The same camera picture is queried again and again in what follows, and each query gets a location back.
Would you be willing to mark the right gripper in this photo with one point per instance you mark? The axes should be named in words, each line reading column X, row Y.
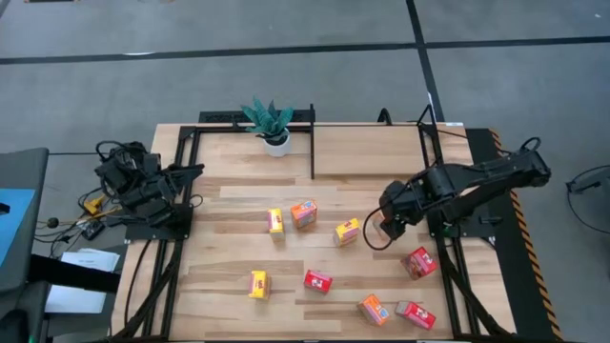
column 400, row 202

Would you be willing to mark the black perforated panel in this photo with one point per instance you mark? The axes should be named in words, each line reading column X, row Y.
column 219, row 116

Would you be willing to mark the yellow Corn Pops cereal box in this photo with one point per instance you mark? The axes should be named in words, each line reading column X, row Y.
column 276, row 224
column 259, row 284
column 347, row 232

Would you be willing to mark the black aluminium rig frame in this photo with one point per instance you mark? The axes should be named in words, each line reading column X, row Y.
column 219, row 128

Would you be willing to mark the green plant in white pot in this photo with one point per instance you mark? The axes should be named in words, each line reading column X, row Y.
column 277, row 145

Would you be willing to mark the blue panel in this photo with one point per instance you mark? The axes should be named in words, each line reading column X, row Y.
column 14, row 214

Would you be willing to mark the black round knob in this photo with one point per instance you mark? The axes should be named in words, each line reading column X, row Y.
column 52, row 222

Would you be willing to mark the black mat with hazard stripes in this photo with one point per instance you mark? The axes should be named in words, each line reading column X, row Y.
column 514, row 286

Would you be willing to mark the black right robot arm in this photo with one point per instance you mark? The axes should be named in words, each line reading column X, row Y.
column 500, row 171

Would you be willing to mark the black-framed wooden shelf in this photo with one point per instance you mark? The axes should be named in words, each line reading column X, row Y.
column 367, row 157

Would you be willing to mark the grey cart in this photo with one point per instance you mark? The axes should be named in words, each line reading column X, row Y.
column 28, row 167

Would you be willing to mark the black bar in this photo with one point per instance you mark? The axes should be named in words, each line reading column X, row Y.
column 71, row 276

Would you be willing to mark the small black box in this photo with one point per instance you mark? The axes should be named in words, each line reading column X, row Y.
column 93, row 230

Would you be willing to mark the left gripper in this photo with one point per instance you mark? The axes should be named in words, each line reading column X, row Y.
column 164, row 188

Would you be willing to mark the white paper sheet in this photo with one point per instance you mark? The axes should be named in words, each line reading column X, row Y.
column 76, row 300
column 90, row 259

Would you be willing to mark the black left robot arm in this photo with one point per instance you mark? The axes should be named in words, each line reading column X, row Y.
column 128, row 181

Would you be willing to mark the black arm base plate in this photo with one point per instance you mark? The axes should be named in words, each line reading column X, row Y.
column 143, row 232
column 476, row 228

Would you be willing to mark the red Froot Loops cereal box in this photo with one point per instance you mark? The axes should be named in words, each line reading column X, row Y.
column 318, row 281
column 419, row 263
column 415, row 315

